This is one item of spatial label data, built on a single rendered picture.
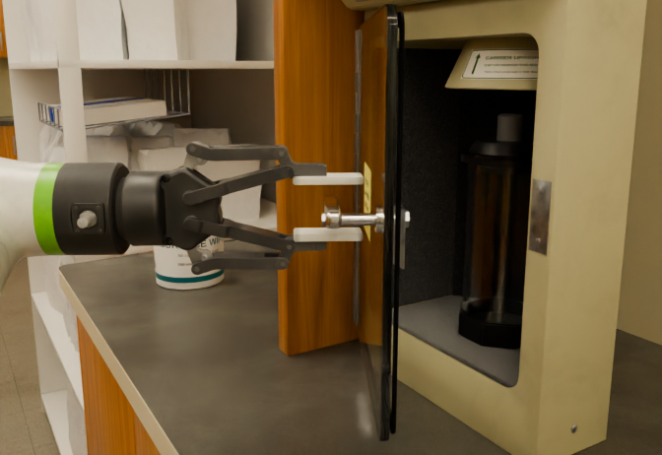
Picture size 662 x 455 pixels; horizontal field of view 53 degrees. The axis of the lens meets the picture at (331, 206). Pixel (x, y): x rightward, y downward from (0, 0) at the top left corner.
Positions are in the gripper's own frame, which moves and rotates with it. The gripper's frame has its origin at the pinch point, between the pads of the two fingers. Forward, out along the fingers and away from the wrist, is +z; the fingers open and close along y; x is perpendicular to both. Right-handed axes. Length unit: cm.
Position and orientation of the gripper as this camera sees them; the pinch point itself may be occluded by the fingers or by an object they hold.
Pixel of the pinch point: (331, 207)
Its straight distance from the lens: 66.7
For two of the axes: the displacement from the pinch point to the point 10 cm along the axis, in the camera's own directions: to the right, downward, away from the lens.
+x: -0.5, -2.0, 9.8
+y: 0.0, -9.8, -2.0
